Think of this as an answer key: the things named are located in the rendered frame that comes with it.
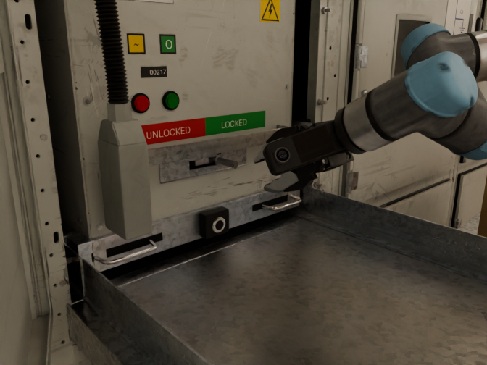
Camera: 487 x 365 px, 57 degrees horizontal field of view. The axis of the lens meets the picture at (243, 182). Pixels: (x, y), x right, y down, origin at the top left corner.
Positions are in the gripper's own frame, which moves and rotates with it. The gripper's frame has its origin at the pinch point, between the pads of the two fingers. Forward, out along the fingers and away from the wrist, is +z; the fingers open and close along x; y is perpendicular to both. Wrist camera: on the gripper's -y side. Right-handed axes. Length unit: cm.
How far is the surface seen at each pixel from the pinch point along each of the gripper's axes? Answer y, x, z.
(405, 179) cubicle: 67, -9, 15
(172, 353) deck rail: -28.6, -18.9, -6.5
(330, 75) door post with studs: 31.2, 18.2, 1.5
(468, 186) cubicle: 114, -20, 21
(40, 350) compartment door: -38.1, -14.3, 11.1
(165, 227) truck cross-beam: -11.3, -2.7, 17.3
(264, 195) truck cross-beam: 14.4, -2.2, 16.9
